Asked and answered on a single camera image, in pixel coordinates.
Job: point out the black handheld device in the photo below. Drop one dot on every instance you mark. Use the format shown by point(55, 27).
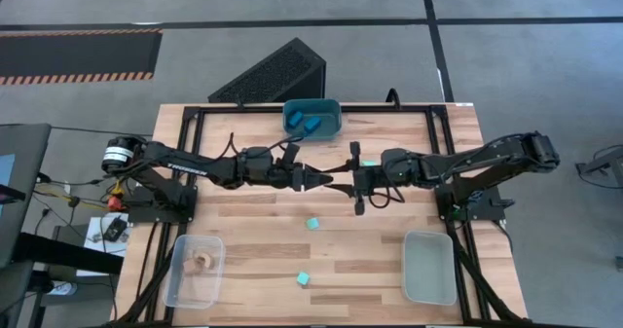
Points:
point(115, 229)

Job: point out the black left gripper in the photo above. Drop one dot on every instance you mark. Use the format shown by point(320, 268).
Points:
point(282, 172)

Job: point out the cyan cube block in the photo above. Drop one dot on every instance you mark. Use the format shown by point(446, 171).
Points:
point(303, 279)

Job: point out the white paper sheet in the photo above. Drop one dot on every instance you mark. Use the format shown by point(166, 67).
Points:
point(95, 244)

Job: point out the light cyan triangular block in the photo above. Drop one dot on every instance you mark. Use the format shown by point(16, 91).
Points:
point(368, 163)

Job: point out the dark blue rectangular block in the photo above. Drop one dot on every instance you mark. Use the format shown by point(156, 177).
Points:
point(312, 124)

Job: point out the black computer monitor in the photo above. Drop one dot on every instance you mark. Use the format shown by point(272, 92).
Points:
point(29, 211)

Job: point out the clear plastic bin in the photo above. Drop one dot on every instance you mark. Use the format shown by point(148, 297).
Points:
point(194, 289)

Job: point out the wooden triangular block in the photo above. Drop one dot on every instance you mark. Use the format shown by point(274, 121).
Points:
point(189, 267)

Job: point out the black computer case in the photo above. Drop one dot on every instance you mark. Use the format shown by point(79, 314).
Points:
point(277, 72)

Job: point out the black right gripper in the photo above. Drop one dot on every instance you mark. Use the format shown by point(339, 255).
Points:
point(367, 179)

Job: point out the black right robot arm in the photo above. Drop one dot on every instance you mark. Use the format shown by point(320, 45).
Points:
point(487, 162)

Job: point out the grey plastic bin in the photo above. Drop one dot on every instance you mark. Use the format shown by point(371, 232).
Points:
point(428, 269)

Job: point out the wooden arch block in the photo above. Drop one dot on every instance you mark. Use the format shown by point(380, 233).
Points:
point(205, 260)

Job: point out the teal plastic bin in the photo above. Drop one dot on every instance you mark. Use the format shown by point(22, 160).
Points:
point(323, 109)

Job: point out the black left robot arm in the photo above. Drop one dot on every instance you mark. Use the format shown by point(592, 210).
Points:
point(194, 165)

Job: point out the black stand base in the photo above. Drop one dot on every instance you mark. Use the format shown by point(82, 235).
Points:
point(603, 165)

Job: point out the black hazard-striped floor mat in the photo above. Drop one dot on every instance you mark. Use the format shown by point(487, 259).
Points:
point(73, 53)

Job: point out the small light cyan block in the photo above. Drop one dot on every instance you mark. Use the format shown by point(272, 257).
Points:
point(312, 223)

